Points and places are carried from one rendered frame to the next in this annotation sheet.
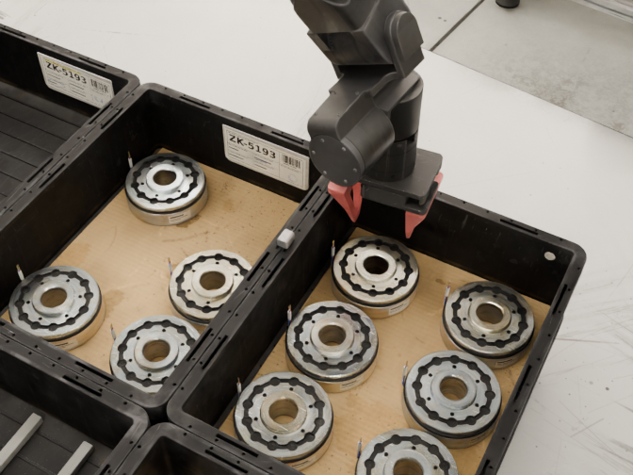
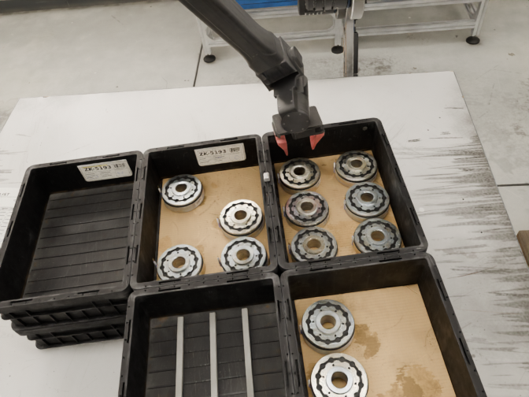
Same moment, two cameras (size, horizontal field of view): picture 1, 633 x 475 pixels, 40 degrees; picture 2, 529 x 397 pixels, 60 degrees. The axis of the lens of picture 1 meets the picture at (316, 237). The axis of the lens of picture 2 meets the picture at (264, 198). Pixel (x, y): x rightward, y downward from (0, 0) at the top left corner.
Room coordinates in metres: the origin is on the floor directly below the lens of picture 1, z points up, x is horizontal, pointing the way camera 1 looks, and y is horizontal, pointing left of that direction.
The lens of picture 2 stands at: (-0.01, 0.35, 1.72)
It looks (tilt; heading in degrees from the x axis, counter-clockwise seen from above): 51 degrees down; 334
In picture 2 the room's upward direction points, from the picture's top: 9 degrees counter-clockwise
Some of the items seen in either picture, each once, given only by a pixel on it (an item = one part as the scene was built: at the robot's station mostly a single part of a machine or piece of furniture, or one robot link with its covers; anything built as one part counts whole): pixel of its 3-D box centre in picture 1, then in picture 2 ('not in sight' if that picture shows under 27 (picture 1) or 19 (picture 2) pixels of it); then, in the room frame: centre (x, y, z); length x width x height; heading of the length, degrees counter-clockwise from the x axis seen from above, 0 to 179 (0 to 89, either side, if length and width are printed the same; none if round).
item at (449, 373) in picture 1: (453, 388); (367, 197); (0.48, -0.15, 0.86); 0.05 x 0.05 x 0.01
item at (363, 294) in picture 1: (375, 269); (299, 172); (0.64, -0.07, 0.86); 0.10 x 0.10 x 0.01
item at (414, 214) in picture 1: (400, 202); (305, 135); (0.63, -0.09, 0.98); 0.07 x 0.07 x 0.09; 68
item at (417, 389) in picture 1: (452, 391); (367, 198); (0.48, -0.15, 0.86); 0.10 x 0.10 x 0.01
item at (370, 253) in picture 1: (376, 266); (299, 171); (0.64, -0.07, 0.86); 0.05 x 0.05 x 0.01
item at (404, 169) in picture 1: (388, 149); (296, 113); (0.64, -0.07, 1.06); 0.10 x 0.07 x 0.07; 68
